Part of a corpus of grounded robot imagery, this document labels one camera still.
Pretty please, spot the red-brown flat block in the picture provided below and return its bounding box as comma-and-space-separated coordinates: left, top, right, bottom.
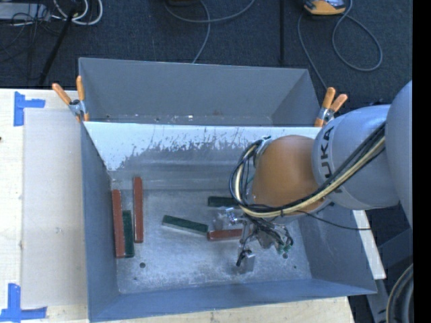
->
111, 189, 127, 259
206, 227, 244, 242
132, 176, 145, 244

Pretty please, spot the dark green flat block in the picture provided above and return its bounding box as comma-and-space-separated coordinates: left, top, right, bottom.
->
207, 196, 242, 209
121, 209, 136, 258
162, 214, 210, 236

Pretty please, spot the grey metal bin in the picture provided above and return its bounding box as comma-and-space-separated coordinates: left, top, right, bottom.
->
77, 57, 378, 323

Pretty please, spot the pale wood board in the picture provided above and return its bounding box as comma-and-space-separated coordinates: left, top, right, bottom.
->
20, 108, 89, 311

